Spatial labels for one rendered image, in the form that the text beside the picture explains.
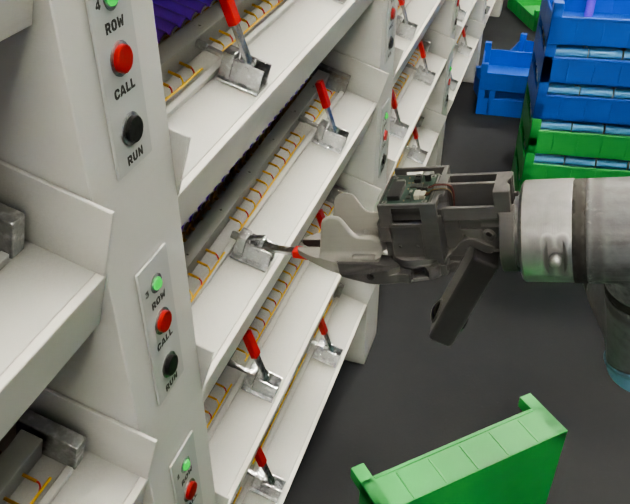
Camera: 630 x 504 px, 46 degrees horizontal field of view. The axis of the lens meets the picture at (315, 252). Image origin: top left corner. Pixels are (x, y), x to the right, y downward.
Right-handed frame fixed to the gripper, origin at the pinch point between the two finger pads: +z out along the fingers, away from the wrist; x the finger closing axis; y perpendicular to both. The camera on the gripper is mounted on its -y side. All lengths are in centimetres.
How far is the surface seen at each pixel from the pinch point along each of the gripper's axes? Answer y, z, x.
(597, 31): -12, -24, -93
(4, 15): 32.8, -2.4, 29.7
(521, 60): -47, 1, -180
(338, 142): -0.1, 5.4, -25.7
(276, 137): 4.1, 10.6, -19.1
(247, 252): 0.6, 7.0, 1.0
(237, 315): -1.6, 5.5, 8.4
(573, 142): -35, -19, -93
